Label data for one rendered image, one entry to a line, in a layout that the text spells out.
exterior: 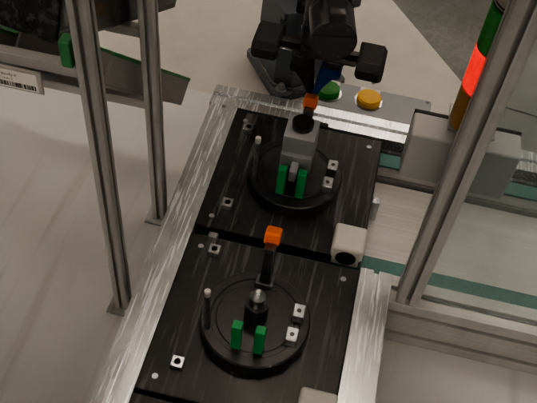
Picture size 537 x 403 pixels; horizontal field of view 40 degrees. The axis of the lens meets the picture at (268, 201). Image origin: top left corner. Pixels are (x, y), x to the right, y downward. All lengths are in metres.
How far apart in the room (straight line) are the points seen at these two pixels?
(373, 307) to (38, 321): 0.47
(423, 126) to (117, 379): 0.47
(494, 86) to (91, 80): 0.39
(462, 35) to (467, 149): 2.33
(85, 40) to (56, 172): 0.57
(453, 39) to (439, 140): 2.25
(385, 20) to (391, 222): 0.59
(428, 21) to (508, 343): 2.19
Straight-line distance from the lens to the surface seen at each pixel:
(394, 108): 1.27
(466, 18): 3.20
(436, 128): 0.84
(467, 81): 0.78
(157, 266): 1.02
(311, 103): 1.09
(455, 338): 1.08
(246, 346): 0.93
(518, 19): 0.69
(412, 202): 1.19
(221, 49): 1.49
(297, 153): 1.03
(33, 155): 1.31
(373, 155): 1.17
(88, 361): 1.07
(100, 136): 0.82
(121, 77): 0.96
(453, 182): 0.83
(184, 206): 1.09
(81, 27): 0.73
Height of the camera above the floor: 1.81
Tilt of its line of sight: 51 degrees down
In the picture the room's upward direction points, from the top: 7 degrees clockwise
